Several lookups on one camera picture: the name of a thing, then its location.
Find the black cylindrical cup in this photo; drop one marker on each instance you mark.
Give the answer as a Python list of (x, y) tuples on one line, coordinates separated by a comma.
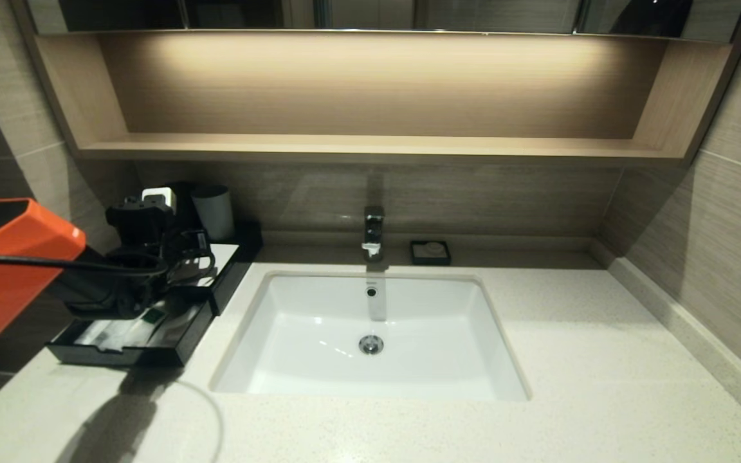
[(184, 199)]

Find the chrome faucet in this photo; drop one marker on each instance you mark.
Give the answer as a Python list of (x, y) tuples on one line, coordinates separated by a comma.
[(374, 231)]

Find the wooden wall shelf niche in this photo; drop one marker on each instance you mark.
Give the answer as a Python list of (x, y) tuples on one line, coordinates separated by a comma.
[(370, 146)]

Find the slim toothbrush pack green label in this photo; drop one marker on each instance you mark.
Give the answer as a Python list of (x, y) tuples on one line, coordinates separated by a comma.
[(136, 328)]

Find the white ceramic sink basin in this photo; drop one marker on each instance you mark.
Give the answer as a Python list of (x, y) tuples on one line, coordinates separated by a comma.
[(319, 321)]

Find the chrome sink drain stopper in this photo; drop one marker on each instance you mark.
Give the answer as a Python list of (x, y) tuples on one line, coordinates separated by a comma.
[(371, 344)]

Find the mirror cabinet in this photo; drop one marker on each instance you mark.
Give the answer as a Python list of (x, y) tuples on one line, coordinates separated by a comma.
[(473, 16)]

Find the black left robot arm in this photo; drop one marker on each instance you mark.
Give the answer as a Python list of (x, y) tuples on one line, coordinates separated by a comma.
[(17, 270)]

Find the beige round soap bar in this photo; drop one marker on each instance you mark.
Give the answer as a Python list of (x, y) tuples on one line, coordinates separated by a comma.
[(434, 247)]

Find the black soap dish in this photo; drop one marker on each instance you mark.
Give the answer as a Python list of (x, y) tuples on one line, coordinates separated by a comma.
[(430, 258)]

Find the square white sachet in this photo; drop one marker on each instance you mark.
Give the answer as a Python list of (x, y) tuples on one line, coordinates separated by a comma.
[(181, 329)]

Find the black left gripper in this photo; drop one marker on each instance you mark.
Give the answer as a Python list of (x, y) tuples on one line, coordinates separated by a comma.
[(184, 263)]

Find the long white wrapped packet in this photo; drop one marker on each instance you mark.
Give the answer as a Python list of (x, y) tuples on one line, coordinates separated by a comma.
[(91, 333)]

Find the grey plastic cup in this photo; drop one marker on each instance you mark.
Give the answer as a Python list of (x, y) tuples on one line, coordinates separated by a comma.
[(216, 215)]

